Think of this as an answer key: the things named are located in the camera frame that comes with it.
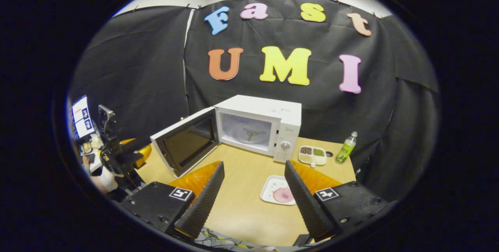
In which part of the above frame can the bundle of cables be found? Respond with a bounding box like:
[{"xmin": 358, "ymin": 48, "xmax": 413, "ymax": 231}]
[{"xmin": 194, "ymin": 229, "xmax": 250, "ymax": 251}]

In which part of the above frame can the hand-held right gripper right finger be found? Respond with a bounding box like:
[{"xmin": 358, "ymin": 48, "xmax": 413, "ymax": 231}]
[{"xmin": 284, "ymin": 159, "xmax": 390, "ymax": 243}]

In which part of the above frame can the glass turntable plate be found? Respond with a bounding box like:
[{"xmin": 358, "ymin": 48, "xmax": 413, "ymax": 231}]
[{"xmin": 233, "ymin": 123, "xmax": 270, "ymax": 145}]

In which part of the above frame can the white printed paper sheet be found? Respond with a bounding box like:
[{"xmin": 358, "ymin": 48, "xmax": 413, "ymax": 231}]
[{"xmin": 71, "ymin": 95, "xmax": 95, "ymax": 140}]

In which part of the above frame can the green drink bottle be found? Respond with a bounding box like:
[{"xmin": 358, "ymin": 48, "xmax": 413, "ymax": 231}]
[{"xmin": 335, "ymin": 131, "xmax": 358, "ymax": 164}]

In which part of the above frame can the white square food plate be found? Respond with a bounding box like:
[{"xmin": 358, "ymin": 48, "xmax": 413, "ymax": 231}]
[{"xmin": 260, "ymin": 175, "xmax": 297, "ymax": 206}]

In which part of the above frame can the pink ham slice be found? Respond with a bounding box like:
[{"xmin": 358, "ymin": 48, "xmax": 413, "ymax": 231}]
[{"xmin": 273, "ymin": 188, "xmax": 295, "ymax": 203}]

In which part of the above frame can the white microwave oven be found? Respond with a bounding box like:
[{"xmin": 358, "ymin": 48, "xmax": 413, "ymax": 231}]
[{"xmin": 150, "ymin": 95, "xmax": 302, "ymax": 178}]

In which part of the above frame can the black backdrop cloth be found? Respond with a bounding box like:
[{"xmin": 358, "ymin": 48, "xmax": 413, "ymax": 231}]
[{"xmin": 68, "ymin": 0, "xmax": 441, "ymax": 202}]

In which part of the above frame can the divided dish of beans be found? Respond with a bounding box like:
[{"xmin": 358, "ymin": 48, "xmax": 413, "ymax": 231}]
[{"xmin": 298, "ymin": 145, "xmax": 327, "ymax": 167}]

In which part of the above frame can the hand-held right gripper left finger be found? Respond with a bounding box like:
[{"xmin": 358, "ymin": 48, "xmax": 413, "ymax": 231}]
[{"xmin": 119, "ymin": 161, "xmax": 225, "ymax": 241}]

